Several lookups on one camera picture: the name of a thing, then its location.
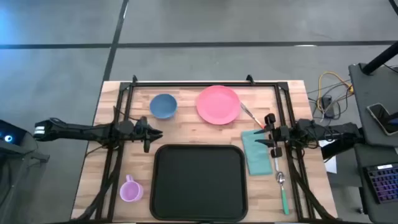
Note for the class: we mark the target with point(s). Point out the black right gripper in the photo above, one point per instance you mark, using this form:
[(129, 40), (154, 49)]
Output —
[(281, 133)]

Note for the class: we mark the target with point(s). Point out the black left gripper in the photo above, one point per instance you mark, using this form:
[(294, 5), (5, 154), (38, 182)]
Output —
[(146, 137)]

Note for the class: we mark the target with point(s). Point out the teal cloth napkin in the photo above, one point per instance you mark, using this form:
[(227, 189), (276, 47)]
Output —
[(256, 155)]

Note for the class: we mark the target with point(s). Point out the blue plastic bowl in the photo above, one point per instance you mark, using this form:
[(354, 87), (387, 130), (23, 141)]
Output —
[(163, 107)]

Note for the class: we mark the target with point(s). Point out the silver metal fork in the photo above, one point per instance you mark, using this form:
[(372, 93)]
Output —
[(248, 112)]

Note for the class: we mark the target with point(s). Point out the silver metal knife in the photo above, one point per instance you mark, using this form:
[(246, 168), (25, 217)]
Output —
[(276, 165)]

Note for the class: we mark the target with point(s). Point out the pink plastic plate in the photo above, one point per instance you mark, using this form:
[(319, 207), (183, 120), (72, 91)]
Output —
[(217, 104)]

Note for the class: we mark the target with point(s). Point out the purple plastic cup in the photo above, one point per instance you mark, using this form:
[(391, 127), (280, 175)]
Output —
[(132, 191)]

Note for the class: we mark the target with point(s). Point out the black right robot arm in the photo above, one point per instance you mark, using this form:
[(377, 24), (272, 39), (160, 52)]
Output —
[(339, 130)]

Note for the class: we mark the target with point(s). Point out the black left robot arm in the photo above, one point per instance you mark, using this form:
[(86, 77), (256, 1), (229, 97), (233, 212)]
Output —
[(77, 132)]

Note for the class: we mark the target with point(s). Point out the black plastic tray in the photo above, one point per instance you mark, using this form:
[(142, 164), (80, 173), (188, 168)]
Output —
[(199, 183)]

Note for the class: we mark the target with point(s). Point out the black power adapter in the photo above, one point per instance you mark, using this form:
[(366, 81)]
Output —
[(327, 104)]

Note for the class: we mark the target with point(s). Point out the white paper sheet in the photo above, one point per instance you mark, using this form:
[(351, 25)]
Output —
[(332, 165)]

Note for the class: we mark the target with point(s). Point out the dark grey side desk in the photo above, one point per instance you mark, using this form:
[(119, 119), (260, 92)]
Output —
[(362, 186), (370, 93)]

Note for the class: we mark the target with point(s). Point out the black smartphone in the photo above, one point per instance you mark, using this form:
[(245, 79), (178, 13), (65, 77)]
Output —
[(381, 116)]

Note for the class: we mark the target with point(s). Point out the backlit purple keyboard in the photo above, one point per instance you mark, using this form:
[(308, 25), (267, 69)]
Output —
[(384, 185)]

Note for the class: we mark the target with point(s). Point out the black stand pole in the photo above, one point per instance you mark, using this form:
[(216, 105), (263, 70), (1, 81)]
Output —
[(381, 57)]

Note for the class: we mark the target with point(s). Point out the black computer case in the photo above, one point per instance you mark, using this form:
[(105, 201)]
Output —
[(18, 174)]

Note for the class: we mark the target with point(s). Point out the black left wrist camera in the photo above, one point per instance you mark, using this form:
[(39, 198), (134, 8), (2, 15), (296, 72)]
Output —
[(126, 127)]

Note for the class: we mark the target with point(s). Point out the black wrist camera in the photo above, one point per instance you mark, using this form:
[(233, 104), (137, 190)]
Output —
[(304, 126), (126, 127)]

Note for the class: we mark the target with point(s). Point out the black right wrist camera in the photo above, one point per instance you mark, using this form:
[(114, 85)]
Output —
[(304, 126)]

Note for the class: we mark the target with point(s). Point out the black aluminium rig frame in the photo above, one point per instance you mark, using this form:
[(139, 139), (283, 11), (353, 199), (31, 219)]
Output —
[(205, 84)]

